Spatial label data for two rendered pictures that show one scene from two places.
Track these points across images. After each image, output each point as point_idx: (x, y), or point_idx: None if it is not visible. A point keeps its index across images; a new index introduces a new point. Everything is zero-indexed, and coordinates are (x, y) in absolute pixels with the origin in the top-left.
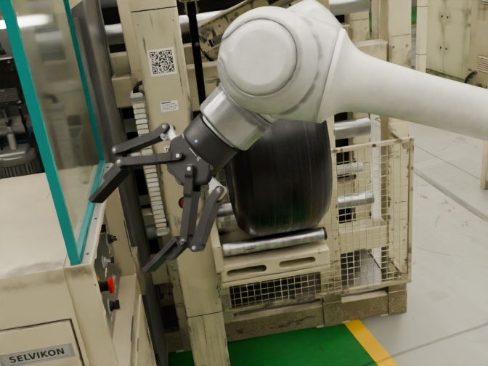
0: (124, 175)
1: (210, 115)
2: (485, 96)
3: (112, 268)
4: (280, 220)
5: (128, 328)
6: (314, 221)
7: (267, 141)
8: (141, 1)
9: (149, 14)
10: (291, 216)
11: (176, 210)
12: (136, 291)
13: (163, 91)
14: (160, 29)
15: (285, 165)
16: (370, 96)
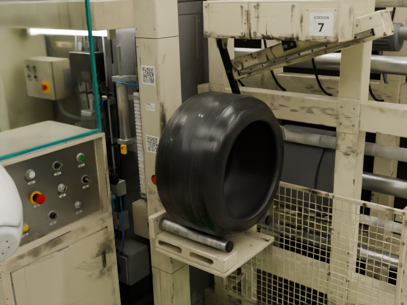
0: None
1: None
2: None
3: (82, 198)
4: (178, 215)
5: (59, 235)
6: (205, 228)
7: (169, 149)
8: (140, 31)
9: (143, 41)
10: (184, 215)
11: (149, 183)
12: (97, 221)
13: (148, 95)
14: (148, 52)
15: (175, 171)
16: None
